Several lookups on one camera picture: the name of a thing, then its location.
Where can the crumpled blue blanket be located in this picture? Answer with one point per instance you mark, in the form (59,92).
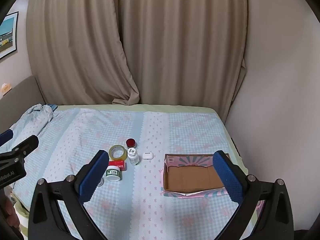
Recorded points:
(32,122)

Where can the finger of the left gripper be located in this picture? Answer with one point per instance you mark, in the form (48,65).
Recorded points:
(24,148)
(6,136)

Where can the clear tape roll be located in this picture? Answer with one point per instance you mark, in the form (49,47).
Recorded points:
(117,152)

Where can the red small box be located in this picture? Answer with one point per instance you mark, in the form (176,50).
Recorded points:
(118,163)

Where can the grey headboard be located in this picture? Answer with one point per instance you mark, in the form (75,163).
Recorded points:
(18,100)

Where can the person left hand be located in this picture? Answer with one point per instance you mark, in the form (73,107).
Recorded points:
(10,213)

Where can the white pill bottle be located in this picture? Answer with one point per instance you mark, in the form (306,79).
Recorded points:
(133,156)

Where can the white earbuds case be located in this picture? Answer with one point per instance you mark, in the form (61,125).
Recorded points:
(148,156)

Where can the framed picture on wall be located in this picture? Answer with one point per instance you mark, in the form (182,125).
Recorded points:
(8,35)

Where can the dark red round jar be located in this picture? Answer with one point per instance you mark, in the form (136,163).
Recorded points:
(130,143)

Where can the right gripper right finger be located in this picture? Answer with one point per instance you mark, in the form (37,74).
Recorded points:
(275,220)

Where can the green label cream jar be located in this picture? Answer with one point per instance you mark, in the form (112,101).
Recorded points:
(113,173)

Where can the small beige object on headboard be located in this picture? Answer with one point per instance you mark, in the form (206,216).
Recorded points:
(6,87)

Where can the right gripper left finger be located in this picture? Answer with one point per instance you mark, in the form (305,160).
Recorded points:
(45,218)

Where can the beige curtain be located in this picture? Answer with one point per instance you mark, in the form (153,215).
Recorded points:
(166,52)

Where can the pale green round tin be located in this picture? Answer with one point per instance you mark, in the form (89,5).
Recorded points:
(101,182)

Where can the pink cardboard box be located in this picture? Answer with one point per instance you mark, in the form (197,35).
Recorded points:
(190,176)

